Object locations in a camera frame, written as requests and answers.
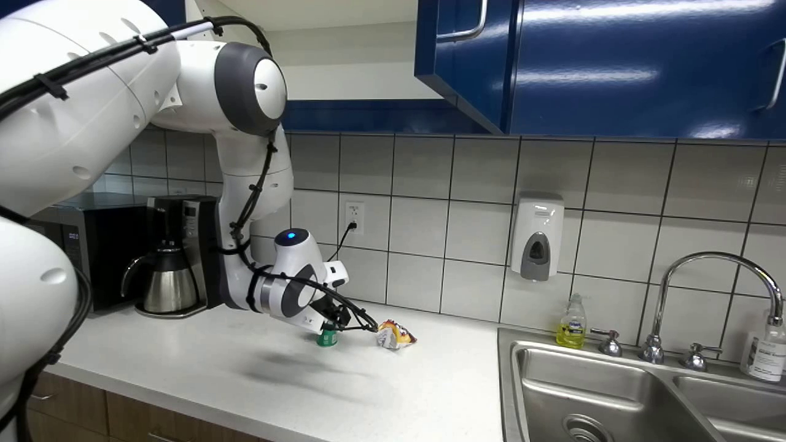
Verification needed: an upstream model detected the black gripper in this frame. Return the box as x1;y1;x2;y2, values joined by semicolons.
315;293;355;337

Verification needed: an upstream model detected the wooden base cabinet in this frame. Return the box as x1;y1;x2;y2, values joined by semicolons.
14;369;273;442

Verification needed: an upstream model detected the open blue cabinet door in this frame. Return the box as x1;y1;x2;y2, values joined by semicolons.
413;0;519;136

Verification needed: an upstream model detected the closed blue cabinet door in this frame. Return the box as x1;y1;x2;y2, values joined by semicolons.
503;0;786;142

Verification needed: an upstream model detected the crumpled orange snack packet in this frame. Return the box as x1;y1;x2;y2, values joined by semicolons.
373;316;417;353

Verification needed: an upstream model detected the black coffee maker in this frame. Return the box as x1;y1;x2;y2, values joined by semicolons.
145;195;229;316

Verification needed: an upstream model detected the steel coffee carafe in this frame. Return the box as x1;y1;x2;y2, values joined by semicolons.
118;236;203;316

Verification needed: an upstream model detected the black microwave oven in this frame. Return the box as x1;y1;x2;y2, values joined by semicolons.
32;203;155;316

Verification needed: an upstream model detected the yellow dish soap bottle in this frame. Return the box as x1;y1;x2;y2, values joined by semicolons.
552;293;589;352

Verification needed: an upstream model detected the stainless steel sink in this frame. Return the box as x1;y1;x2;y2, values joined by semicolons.
497;327;786;442

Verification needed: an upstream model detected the chrome faucet knob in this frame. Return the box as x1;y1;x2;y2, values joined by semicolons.
686;341;725;373
589;327;623;359

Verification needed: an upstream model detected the chrome gooseneck faucet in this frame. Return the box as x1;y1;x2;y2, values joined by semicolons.
650;247;786;364

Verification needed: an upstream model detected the white hand soap bottle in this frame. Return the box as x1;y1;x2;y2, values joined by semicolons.
739;315;786;386

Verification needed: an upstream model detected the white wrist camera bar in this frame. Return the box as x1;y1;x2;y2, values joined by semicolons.
290;306;327;337

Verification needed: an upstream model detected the black power cord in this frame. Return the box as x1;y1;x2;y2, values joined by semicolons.
330;219;360;266

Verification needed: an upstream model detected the white wall power outlet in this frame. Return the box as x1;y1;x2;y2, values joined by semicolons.
341;198;368;240

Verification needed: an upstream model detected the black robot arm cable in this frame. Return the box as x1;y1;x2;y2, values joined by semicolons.
0;15;381;335

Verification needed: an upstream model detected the blue wall cabinet carcass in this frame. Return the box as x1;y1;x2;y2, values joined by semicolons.
191;0;493;137

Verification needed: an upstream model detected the white wall soap dispenser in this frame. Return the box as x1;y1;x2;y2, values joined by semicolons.
509;195;568;282

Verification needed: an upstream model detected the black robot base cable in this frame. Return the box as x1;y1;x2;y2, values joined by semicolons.
0;203;93;442

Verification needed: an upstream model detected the silver cabinet door handle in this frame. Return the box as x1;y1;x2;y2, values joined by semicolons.
763;34;786;112
435;0;490;44

